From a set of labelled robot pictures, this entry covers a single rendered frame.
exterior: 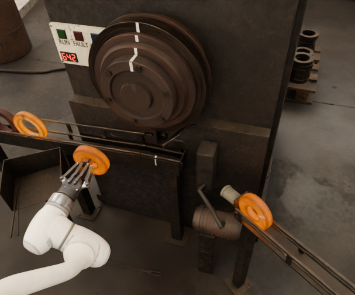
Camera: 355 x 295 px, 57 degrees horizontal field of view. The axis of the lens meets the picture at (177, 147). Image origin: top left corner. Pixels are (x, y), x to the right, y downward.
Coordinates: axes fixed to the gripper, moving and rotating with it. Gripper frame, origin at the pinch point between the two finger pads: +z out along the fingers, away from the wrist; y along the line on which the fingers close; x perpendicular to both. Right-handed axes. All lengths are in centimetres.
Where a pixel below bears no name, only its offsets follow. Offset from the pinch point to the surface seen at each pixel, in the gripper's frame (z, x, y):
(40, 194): -9.7, -23.8, -28.5
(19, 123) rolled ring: 21, -14, -58
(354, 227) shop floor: 53, -88, 128
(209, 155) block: 18.5, -5.6, 45.7
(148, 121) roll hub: 11.1, 15.9, 23.8
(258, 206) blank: 0, -7, 69
